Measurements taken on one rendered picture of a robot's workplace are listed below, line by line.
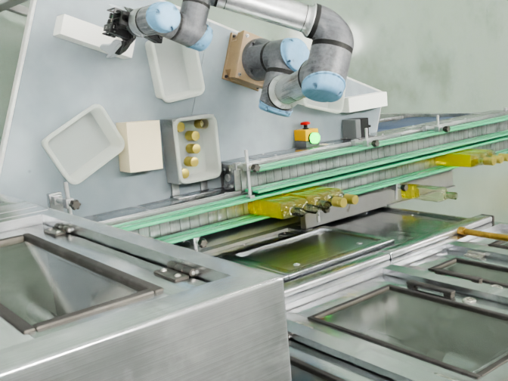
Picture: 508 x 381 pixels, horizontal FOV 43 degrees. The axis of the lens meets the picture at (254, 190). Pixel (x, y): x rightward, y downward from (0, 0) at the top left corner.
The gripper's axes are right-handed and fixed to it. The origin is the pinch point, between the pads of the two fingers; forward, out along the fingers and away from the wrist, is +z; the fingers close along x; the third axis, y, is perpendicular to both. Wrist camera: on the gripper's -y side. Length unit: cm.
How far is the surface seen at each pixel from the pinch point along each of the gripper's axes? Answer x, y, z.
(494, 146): -12, -212, 3
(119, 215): 53, -16, 6
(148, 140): 27.4, -22.8, 8.7
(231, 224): 49, -53, -4
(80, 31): 0.3, 6.1, 10.1
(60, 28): 1.3, 12.0, 10.5
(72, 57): 7.4, 4.8, 16.1
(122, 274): 56, 36, -100
